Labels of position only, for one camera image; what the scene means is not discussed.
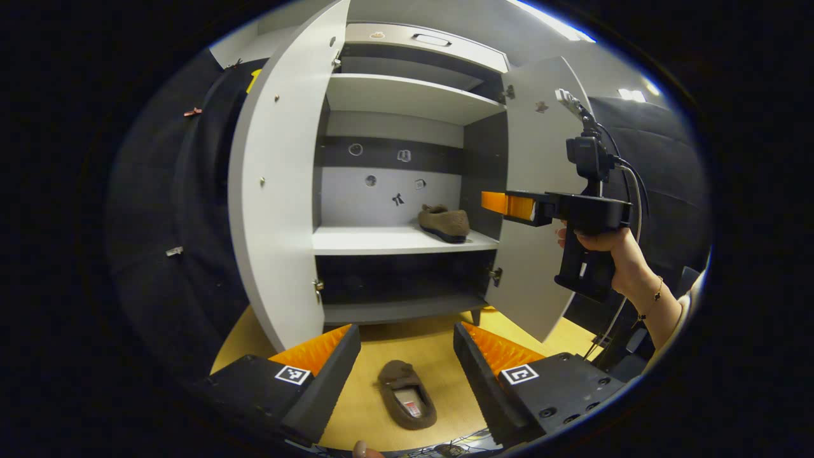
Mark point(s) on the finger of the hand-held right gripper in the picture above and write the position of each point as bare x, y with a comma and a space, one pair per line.
509, 205

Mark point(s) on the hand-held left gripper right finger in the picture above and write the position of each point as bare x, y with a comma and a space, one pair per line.
483, 388

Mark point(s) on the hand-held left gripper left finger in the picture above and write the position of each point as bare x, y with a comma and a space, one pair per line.
324, 394

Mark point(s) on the white cabinet door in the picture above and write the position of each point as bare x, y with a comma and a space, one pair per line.
280, 191
528, 267

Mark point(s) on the brown fuzzy shoe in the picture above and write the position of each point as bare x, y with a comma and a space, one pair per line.
407, 397
445, 222

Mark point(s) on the white shoe cabinet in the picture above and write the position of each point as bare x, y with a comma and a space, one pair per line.
388, 191

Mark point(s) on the white cabinet shelf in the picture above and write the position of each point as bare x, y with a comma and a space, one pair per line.
407, 95
381, 240

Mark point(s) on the white cabinet drawer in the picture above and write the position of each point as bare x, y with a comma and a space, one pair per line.
394, 41

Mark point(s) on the black backdrop cloth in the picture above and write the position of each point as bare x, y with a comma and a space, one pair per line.
668, 159
165, 191

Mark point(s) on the dark grey curved object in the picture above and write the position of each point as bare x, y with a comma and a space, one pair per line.
689, 280

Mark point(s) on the small ceiling light panel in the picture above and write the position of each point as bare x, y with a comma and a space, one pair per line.
633, 94

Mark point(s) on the long ceiling light panel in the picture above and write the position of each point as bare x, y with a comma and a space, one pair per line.
553, 22

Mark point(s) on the dark cloth clip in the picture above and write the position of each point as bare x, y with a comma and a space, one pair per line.
235, 63

